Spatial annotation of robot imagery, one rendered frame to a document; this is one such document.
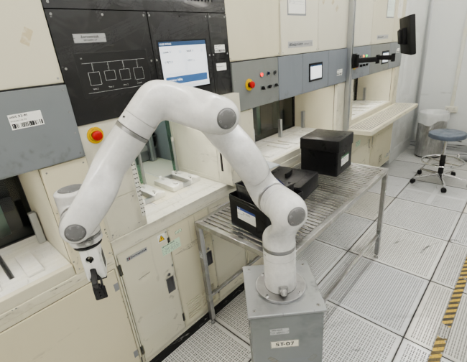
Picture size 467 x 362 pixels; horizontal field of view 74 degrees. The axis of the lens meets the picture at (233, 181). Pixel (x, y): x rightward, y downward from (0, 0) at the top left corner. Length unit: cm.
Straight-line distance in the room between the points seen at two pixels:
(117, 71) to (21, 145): 46
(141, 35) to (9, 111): 59
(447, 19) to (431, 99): 104
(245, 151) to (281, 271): 47
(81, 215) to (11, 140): 55
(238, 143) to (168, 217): 85
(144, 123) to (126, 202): 74
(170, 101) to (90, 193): 29
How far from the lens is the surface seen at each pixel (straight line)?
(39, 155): 131
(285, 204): 97
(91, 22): 140
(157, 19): 155
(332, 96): 299
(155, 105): 81
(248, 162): 91
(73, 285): 154
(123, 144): 82
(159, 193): 182
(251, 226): 156
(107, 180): 82
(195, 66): 165
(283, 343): 130
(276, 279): 118
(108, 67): 140
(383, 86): 441
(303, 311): 119
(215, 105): 78
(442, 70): 541
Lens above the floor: 161
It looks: 23 degrees down
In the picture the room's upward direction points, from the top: 5 degrees counter-clockwise
